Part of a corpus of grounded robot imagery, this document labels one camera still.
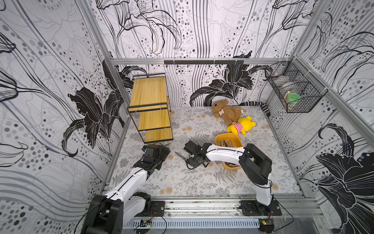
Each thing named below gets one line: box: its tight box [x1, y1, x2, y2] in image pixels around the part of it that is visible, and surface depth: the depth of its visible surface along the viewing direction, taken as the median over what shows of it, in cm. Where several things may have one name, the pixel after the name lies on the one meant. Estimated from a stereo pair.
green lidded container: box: [287, 92, 302, 102], surface depth 81 cm
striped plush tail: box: [238, 101, 271, 117], surface depth 121 cm
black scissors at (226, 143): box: [221, 138, 234, 148], surface depth 98 cm
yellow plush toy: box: [226, 116, 257, 136], surface depth 101 cm
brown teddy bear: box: [211, 99, 244, 127], surface depth 109 cm
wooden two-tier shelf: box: [127, 73, 174, 144], surface depth 88 cm
